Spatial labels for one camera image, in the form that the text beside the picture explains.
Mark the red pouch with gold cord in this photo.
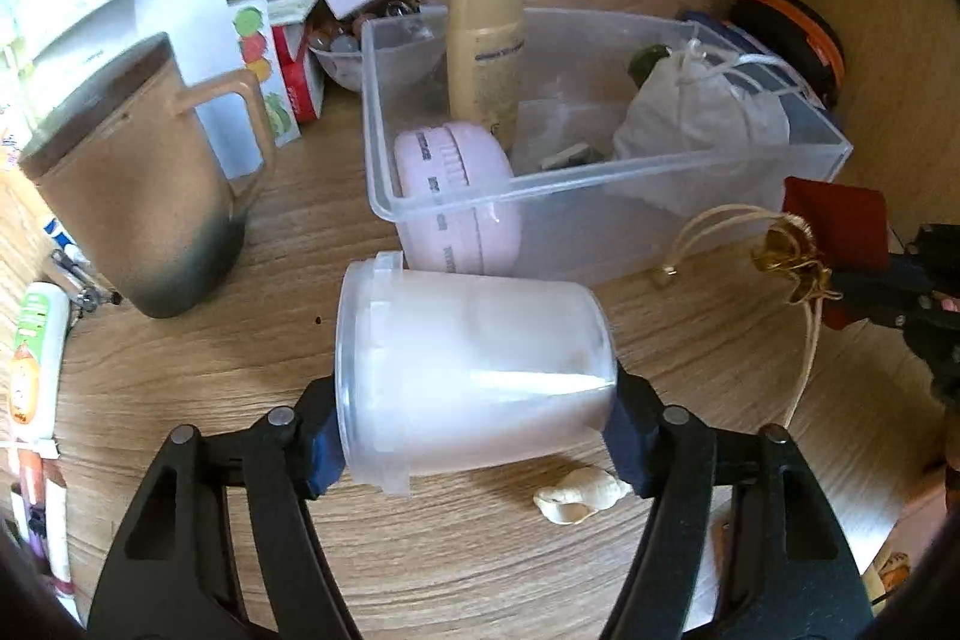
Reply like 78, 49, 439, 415
652, 176, 890, 423

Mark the white drawstring bag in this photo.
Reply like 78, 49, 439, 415
613, 36, 807, 217

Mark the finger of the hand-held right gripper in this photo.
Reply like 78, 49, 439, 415
889, 222, 960, 270
821, 265, 942, 332

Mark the small clear bowl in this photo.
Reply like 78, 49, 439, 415
307, 14, 440, 94

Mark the red small box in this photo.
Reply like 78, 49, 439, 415
270, 21, 327, 124

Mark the pile of glass marbles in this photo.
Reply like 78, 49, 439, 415
311, 0, 425, 60

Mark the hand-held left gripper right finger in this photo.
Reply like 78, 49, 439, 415
600, 370, 871, 640

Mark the clear plastic tub with lid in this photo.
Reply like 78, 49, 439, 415
334, 251, 620, 497

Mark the brown mug with handle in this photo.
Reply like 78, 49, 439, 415
19, 31, 278, 320

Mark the white green orange tube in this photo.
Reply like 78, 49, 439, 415
7, 281, 72, 442

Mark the wooden desktop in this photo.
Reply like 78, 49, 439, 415
0, 0, 960, 640

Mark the fruit print carton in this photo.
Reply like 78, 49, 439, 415
225, 0, 301, 150

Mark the small dark block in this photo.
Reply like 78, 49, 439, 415
538, 141, 605, 172

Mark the orange and black case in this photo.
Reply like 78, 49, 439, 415
729, 0, 845, 112

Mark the cream seashell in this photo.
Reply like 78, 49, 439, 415
532, 466, 635, 527

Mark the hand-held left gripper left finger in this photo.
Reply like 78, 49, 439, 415
86, 377, 361, 640

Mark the clear plastic storage box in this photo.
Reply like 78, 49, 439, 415
362, 6, 854, 285

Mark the white standing folder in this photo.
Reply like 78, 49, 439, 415
150, 0, 235, 184

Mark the pale yellow bottle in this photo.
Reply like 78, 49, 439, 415
448, 0, 526, 150

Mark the pink round case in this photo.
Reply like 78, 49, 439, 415
394, 119, 522, 277

